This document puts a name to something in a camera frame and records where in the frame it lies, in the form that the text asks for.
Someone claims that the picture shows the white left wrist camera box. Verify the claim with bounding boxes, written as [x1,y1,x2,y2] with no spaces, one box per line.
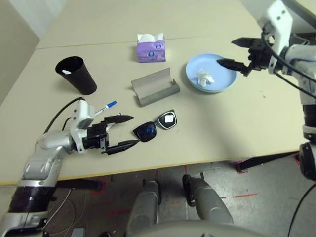
[69,100,96,153]

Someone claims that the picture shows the white tissue sheet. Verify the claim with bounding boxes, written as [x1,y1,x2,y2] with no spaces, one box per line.
[137,32,165,42]

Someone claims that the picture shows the grey robot leg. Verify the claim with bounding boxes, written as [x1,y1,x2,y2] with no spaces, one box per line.
[182,174,234,224]
[127,179,162,235]

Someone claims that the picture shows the purple tissue box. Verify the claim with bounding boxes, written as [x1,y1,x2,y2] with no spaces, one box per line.
[136,32,166,64]

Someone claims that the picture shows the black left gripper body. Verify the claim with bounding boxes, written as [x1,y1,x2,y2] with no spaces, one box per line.
[82,120,111,154]

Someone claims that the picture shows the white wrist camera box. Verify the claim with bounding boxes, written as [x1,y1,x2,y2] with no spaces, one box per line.
[259,0,296,75]
[69,100,96,153]

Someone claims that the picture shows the grey glasses case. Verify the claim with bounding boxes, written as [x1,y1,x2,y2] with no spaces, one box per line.
[130,68,181,108]

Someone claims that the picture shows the light blue plate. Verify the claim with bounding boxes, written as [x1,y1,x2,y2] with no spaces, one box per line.
[185,53,237,93]

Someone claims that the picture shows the beige table with dark frame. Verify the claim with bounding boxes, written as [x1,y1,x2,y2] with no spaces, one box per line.
[281,0,316,34]

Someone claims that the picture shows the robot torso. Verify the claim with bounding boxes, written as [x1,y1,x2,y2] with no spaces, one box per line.
[127,221,270,237]

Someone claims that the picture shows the grey robot right leg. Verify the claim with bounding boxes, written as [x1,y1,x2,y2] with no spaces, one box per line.
[182,174,234,224]

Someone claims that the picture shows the grey robot left leg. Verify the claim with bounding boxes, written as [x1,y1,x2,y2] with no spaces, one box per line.
[127,179,162,235]

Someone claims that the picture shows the black left wrist camera cable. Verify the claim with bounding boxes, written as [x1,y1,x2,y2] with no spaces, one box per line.
[43,97,86,135]

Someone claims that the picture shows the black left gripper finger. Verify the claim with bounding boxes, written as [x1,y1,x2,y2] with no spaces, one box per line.
[106,139,141,156]
[103,114,135,125]

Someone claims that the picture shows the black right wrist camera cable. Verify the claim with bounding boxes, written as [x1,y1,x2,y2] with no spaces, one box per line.
[260,22,316,99]

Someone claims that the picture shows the thin black hanging cable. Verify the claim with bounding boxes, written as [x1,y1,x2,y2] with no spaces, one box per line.
[288,182,316,237]

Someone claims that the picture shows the black plastic cup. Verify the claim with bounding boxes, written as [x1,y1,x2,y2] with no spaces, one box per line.
[55,56,97,96]

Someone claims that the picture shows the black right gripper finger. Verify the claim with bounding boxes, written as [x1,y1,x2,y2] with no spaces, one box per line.
[216,58,250,78]
[231,37,259,49]

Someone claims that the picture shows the thin white floor wires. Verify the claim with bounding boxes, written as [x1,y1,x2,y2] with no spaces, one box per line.
[48,190,86,233]

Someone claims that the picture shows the small grey box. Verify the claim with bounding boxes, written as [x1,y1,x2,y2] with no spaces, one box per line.
[71,227,86,237]

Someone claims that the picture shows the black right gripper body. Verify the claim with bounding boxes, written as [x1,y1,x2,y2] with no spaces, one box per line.
[246,38,274,75]

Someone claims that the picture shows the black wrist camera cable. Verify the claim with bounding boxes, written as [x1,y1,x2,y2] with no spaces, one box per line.
[260,22,316,99]
[43,97,86,135]

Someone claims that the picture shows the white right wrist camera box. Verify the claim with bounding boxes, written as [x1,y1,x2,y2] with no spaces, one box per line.
[259,0,296,75]

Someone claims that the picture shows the blue capped whiteboard marker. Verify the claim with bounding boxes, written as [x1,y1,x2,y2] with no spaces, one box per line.
[94,100,119,117]

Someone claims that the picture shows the black sunglasses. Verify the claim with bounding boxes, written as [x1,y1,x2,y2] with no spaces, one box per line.
[132,108,178,144]

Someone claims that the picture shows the black table foot bar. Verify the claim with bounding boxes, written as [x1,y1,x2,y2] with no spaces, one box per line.
[236,152,301,173]

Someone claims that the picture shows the beige cloth partition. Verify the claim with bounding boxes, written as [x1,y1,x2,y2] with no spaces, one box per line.
[0,0,41,107]

